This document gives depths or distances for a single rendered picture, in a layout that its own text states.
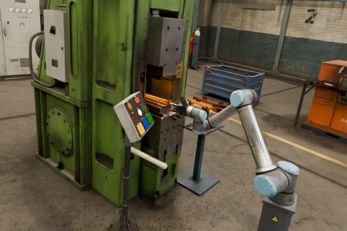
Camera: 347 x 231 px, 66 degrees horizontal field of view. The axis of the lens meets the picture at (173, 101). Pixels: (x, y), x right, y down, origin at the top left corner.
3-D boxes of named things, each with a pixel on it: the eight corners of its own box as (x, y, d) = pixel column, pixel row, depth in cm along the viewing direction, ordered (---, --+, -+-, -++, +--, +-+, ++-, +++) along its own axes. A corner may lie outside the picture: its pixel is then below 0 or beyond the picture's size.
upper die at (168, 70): (176, 74, 250) (177, 64, 247) (162, 77, 235) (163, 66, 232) (143, 66, 273) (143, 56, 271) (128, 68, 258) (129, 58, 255)
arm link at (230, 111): (260, 84, 203) (208, 119, 254) (249, 86, 195) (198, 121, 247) (267, 98, 199) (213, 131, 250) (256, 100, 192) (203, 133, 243)
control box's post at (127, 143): (127, 228, 234) (132, 111, 201) (124, 230, 231) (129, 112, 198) (124, 225, 236) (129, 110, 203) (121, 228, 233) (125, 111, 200)
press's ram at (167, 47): (185, 63, 257) (190, 19, 245) (159, 66, 228) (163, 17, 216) (153, 55, 281) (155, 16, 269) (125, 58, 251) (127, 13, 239)
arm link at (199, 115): (201, 124, 228) (203, 112, 225) (189, 119, 235) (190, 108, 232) (206, 120, 236) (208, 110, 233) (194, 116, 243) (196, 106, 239)
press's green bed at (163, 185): (177, 186, 296) (181, 149, 282) (154, 203, 268) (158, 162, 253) (140, 167, 327) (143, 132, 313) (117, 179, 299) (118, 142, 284)
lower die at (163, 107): (172, 110, 261) (173, 102, 258) (159, 115, 245) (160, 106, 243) (141, 99, 284) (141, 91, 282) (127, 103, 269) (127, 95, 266)
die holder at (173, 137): (182, 149, 282) (186, 109, 269) (158, 162, 253) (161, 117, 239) (143, 131, 314) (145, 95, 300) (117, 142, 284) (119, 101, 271)
